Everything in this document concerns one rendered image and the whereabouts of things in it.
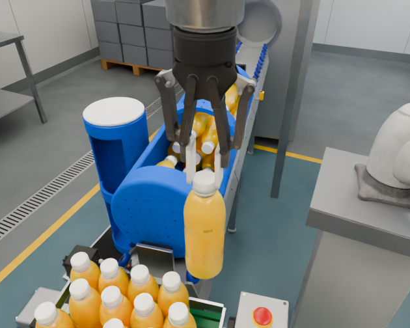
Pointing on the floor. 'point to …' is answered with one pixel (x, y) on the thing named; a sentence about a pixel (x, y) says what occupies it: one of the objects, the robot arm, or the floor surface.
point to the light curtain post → (291, 92)
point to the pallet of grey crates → (134, 34)
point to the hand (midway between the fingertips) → (205, 163)
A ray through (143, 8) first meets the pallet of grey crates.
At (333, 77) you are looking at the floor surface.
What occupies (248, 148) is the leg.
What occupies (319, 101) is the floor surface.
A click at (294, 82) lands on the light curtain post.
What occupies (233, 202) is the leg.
